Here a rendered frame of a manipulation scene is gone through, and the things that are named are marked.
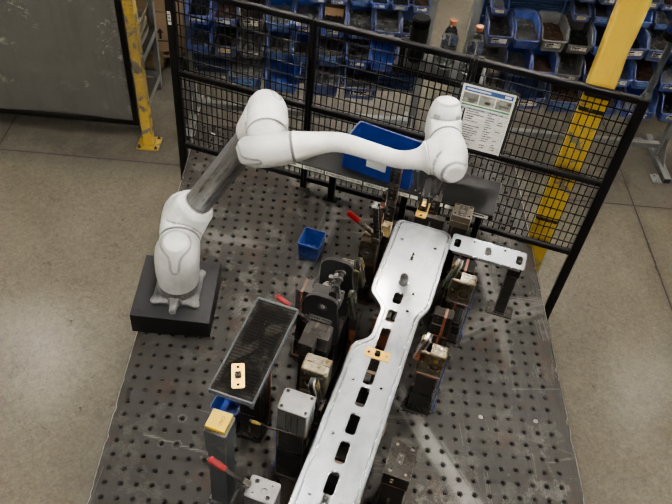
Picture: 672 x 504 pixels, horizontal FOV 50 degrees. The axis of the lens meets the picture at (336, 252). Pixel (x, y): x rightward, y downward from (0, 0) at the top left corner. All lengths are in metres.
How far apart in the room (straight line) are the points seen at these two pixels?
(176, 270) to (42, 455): 1.19
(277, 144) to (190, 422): 1.00
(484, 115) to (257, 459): 1.54
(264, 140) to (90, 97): 2.54
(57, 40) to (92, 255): 1.26
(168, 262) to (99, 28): 2.08
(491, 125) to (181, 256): 1.29
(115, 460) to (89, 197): 2.23
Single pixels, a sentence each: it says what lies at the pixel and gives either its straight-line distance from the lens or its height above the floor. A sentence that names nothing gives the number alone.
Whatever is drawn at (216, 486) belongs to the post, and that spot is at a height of 0.81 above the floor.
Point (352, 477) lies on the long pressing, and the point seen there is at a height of 1.00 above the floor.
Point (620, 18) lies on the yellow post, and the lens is 2.72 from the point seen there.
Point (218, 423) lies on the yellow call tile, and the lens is 2.05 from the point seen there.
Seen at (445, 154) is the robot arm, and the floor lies 1.66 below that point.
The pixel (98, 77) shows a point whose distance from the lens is 4.61.
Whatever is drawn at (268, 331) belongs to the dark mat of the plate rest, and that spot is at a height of 1.16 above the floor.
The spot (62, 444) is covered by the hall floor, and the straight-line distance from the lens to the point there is 3.45.
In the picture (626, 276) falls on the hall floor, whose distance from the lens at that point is 4.45.
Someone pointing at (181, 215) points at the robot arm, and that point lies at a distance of 2.71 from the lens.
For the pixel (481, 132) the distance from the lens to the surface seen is 2.95.
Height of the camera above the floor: 2.92
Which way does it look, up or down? 46 degrees down
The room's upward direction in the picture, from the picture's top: 7 degrees clockwise
